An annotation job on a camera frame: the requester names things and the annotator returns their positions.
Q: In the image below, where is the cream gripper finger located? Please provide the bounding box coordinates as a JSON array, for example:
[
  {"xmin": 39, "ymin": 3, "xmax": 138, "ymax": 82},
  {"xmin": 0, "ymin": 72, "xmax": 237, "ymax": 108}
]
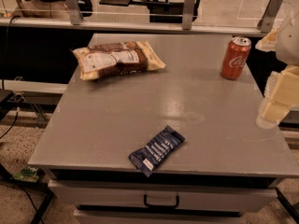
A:
[
  {"xmin": 259, "ymin": 65, "xmax": 299, "ymax": 124},
  {"xmin": 255, "ymin": 28, "xmax": 278, "ymax": 52}
]

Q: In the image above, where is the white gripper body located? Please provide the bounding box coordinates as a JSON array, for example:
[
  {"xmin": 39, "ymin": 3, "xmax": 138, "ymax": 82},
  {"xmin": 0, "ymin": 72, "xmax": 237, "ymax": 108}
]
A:
[{"xmin": 276, "ymin": 9, "xmax": 299, "ymax": 65}]

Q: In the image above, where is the red coke can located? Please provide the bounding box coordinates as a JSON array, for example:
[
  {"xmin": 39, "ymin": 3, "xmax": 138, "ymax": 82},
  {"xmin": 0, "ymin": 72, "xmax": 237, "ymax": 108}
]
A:
[{"xmin": 221, "ymin": 36, "xmax": 251, "ymax": 79}]

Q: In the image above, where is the blue rxbar wrapper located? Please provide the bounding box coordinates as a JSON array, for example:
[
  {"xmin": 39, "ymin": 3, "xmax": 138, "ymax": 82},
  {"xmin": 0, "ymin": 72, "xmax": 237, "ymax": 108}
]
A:
[{"xmin": 128, "ymin": 126, "xmax": 185, "ymax": 177}]

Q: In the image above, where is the brown white chip bag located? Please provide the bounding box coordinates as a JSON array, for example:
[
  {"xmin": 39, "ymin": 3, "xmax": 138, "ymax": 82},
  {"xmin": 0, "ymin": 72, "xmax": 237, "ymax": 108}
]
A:
[{"xmin": 73, "ymin": 41, "xmax": 165, "ymax": 80}]

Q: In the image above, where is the green packet on floor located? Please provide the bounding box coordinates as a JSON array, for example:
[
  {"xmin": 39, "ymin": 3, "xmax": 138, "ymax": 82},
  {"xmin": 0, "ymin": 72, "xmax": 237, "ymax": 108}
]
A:
[{"xmin": 12, "ymin": 165, "xmax": 39, "ymax": 183}]

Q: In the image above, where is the black drawer handle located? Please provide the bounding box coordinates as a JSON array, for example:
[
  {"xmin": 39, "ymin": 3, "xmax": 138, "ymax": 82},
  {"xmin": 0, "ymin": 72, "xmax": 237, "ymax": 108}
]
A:
[{"xmin": 143, "ymin": 194, "xmax": 180, "ymax": 209}]

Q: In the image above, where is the grey metal rail frame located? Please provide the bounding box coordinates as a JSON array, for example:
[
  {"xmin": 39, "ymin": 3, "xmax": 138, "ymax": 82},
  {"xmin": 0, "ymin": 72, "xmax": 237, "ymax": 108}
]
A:
[{"xmin": 0, "ymin": 0, "xmax": 284, "ymax": 36}]

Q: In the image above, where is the black cable on floor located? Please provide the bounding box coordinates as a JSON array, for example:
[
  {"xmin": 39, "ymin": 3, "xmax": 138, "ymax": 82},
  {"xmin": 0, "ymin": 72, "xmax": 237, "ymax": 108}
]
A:
[{"xmin": 0, "ymin": 14, "xmax": 38, "ymax": 224}]

